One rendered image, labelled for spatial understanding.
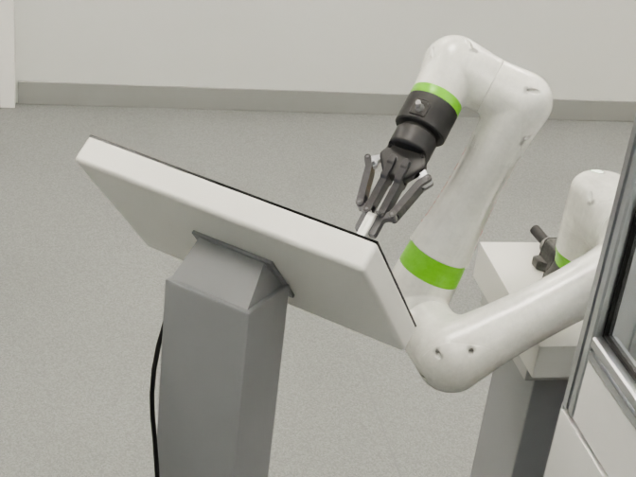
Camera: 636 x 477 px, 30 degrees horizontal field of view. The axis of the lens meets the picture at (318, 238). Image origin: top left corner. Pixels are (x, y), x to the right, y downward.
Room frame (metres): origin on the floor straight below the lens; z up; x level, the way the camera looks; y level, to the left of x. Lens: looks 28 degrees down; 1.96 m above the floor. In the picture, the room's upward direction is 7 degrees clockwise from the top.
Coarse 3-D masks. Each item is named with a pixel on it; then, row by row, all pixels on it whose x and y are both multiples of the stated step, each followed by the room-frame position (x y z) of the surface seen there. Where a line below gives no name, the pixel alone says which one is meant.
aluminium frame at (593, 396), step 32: (608, 224) 1.48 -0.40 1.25; (608, 256) 1.46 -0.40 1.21; (608, 288) 1.45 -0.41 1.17; (608, 320) 1.44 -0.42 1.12; (576, 352) 1.48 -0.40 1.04; (608, 352) 1.41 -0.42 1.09; (576, 384) 1.45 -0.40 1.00; (608, 384) 1.37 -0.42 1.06; (576, 416) 1.44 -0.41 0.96; (608, 416) 1.36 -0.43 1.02; (608, 448) 1.34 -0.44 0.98
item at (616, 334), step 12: (624, 276) 1.44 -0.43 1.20; (624, 288) 1.43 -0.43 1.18; (624, 300) 1.42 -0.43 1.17; (612, 312) 1.44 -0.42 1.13; (624, 312) 1.41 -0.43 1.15; (612, 324) 1.43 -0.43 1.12; (624, 324) 1.41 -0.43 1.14; (612, 336) 1.43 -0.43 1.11; (624, 336) 1.40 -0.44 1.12; (624, 348) 1.39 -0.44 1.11
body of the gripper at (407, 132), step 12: (396, 132) 1.84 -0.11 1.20; (408, 132) 1.82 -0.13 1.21; (420, 132) 1.82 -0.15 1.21; (396, 144) 1.83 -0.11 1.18; (408, 144) 1.81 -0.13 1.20; (420, 144) 1.81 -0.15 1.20; (432, 144) 1.83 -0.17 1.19; (384, 156) 1.82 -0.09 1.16; (408, 156) 1.81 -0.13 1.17; (420, 156) 1.81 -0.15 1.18; (396, 168) 1.80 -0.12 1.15; (408, 168) 1.80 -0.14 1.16; (420, 168) 1.79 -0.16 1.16; (408, 180) 1.79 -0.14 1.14
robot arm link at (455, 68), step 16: (432, 48) 1.95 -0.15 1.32; (448, 48) 1.93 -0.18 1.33; (464, 48) 1.93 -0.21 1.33; (480, 48) 1.94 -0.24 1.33; (432, 64) 1.92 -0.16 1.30; (448, 64) 1.91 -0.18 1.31; (464, 64) 1.91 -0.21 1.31; (480, 64) 1.91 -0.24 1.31; (496, 64) 1.92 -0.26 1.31; (416, 80) 1.91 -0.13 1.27; (432, 80) 1.89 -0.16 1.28; (448, 80) 1.89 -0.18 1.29; (464, 80) 1.90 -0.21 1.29; (480, 80) 1.90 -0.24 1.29; (448, 96) 1.87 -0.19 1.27; (464, 96) 1.89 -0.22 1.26; (480, 96) 1.89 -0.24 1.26
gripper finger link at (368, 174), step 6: (366, 156) 1.83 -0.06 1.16; (366, 162) 1.82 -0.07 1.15; (366, 168) 1.81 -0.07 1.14; (372, 168) 1.81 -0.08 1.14; (366, 174) 1.80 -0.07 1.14; (372, 174) 1.81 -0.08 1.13; (366, 180) 1.79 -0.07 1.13; (372, 180) 1.81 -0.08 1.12; (360, 186) 1.78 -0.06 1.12; (366, 186) 1.78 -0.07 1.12; (360, 192) 1.77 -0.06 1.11; (366, 192) 1.78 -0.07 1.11; (360, 198) 1.76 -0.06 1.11; (366, 198) 1.78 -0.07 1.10; (360, 204) 1.75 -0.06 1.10
